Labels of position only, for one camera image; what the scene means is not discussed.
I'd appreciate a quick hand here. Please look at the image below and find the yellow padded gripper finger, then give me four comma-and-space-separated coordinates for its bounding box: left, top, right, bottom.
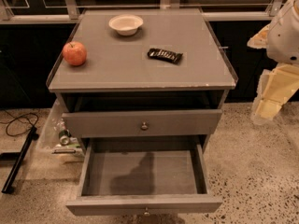
250, 97, 281, 125

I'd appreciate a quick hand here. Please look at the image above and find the white paper bowl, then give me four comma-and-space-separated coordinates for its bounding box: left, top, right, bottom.
108, 14, 143, 36

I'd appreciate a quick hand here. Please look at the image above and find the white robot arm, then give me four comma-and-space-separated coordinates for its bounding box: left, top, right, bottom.
247, 0, 299, 125

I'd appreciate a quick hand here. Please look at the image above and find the grey top drawer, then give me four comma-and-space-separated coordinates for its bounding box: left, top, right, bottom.
62, 109, 222, 138

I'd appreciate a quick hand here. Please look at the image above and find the green soda can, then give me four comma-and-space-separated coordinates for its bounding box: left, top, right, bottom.
59, 130, 70, 146

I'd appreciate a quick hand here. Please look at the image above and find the black snack bar wrapper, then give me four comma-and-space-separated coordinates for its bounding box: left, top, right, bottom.
147, 48, 183, 64

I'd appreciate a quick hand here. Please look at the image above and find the grey drawer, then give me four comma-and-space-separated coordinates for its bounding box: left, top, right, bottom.
66, 136, 222, 216
62, 109, 222, 138

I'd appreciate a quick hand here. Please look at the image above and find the red apple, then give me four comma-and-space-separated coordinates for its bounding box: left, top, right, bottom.
63, 41, 87, 66

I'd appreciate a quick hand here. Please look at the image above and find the black cable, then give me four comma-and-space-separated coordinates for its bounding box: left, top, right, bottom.
0, 108, 40, 138

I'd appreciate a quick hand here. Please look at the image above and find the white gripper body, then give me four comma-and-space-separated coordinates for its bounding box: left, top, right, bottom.
258, 63, 299, 108

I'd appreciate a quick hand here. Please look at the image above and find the black metal stand bar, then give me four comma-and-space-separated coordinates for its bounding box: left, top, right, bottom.
2, 127, 38, 194

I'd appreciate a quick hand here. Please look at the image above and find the metal railing frame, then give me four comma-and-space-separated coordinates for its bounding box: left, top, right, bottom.
0, 0, 287, 23

